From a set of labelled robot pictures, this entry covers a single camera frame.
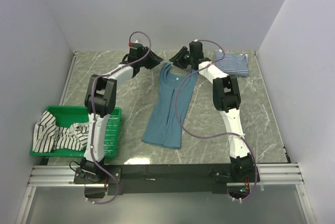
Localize purple cable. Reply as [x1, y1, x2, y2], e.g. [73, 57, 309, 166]
[174, 40, 260, 204]
[86, 31, 152, 206]

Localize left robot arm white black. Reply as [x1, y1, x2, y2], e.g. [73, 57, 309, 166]
[80, 42, 163, 183]

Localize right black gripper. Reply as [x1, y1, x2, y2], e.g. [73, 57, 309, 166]
[169, 47, 193, 70]

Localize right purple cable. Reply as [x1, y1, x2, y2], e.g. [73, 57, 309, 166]
[174, 40, 260, 204]

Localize black white striped tank top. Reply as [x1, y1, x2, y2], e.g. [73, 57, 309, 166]
[32, 111, 90, 153]

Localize green plastic basket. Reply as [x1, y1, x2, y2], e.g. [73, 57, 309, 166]
[30, 106, 122, 158]

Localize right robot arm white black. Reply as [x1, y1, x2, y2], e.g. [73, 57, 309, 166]
[172, 40, 258, 182]

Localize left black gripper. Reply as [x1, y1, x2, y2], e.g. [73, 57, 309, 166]
[139, 47, 163, 70]

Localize plain blue tank top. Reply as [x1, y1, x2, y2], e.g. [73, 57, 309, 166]
[142, 63, 197, 149]

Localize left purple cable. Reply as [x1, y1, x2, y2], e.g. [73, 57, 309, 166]
[86, 31, 152, 206]

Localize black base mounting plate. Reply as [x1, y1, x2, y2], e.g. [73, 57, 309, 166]
[73, 163, 261, 198]

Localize aluminium rail frame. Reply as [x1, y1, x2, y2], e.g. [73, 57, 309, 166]
[16, 163, 316, 223]

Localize blue white striped tank top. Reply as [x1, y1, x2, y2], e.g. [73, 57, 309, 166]
[214, 50, 249, 77]

